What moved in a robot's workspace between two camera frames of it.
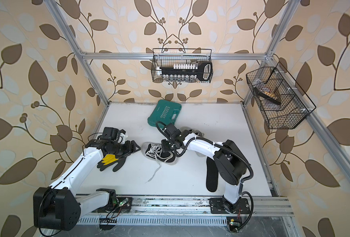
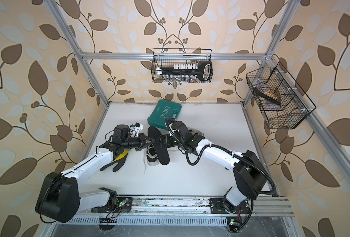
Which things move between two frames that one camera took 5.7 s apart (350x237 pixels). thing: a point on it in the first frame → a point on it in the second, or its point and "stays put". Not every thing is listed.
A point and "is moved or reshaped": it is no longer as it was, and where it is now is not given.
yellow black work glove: x=109 y=159 stays put
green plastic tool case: x=165 y=111 stays put
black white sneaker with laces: x=154 y=151 is moved or reshaped
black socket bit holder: x=187 y=72 stays put
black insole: x=212 y=175 → x=161 y=153
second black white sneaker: x=198 y=133 stays put
